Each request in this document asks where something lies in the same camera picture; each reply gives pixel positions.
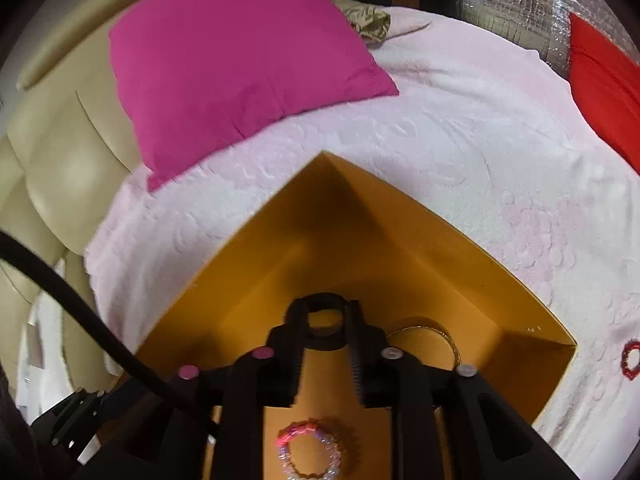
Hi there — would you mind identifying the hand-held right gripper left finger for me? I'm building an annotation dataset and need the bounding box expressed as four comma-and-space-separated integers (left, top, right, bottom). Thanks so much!
75, 299, 308, 480

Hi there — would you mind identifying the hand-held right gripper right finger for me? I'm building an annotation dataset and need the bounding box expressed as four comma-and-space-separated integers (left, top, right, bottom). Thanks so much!
344, 300, 577, 480

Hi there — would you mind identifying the dark brown hair tie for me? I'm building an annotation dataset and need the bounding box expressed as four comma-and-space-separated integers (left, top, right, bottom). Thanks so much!
303, 292, 348, 352

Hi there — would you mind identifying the metal bangle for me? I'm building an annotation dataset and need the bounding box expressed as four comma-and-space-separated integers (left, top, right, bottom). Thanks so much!
385, 325, 464, 377

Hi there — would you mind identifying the clear pink bead bracelet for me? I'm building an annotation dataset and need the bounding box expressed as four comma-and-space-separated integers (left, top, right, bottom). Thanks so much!
276, 419, 344, 480

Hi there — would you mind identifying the yellow cardboard box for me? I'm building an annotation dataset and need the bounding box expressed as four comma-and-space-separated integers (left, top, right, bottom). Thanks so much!
132, 150, 579, 480

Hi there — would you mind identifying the white terry blanket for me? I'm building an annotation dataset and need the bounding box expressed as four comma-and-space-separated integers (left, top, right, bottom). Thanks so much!
84, 5, 640, 467

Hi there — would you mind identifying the magenta pillow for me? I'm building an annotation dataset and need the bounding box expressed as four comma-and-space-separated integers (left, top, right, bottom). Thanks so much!
107, 0, 401, 193

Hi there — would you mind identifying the leaf patterned cloth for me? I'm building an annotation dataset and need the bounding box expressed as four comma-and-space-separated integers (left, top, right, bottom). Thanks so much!
342, 3, 392, 45

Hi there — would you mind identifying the red pillow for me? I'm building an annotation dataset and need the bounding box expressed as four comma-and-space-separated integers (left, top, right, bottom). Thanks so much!
568, 12, 640, 175

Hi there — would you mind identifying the silver foil insulation mat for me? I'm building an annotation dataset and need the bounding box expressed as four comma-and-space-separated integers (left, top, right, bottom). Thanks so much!
454, 0, 603, 80

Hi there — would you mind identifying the black cable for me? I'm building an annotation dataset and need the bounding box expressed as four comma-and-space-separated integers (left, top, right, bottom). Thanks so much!
0, 231, 222, 442

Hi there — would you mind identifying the red bead bracelet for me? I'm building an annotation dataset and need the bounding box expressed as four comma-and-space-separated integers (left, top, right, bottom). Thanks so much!
621, 339, 640, 380

